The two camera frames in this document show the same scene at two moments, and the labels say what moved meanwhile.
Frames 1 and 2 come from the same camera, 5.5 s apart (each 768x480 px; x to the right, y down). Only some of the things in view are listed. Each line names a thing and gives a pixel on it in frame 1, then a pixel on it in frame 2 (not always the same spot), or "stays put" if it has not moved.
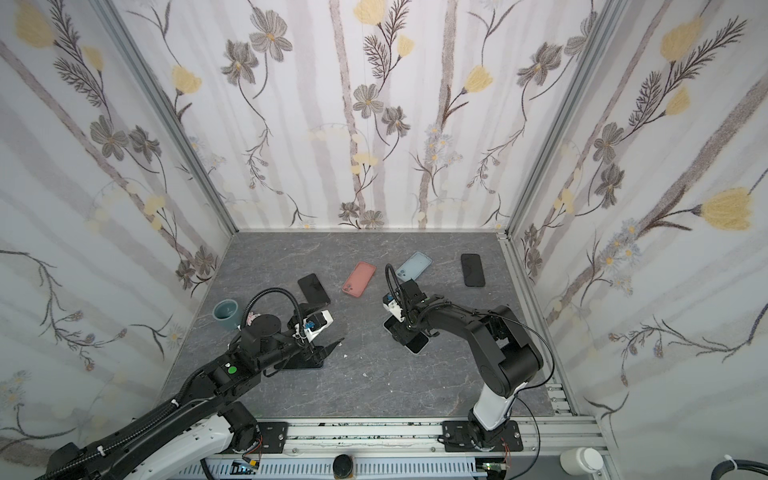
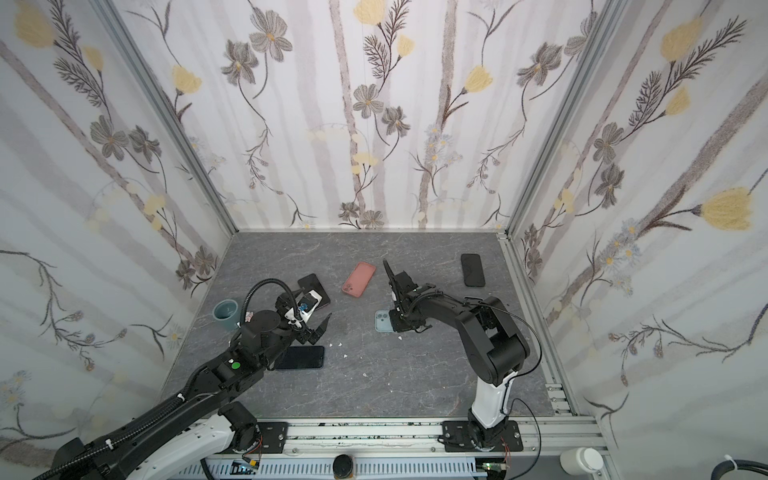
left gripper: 310,352 → 305,333
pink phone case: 359,279 stays put
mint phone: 413,266 → 383,321
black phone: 474,275 stays put
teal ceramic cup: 226,314 stays put
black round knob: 342,466 stays put
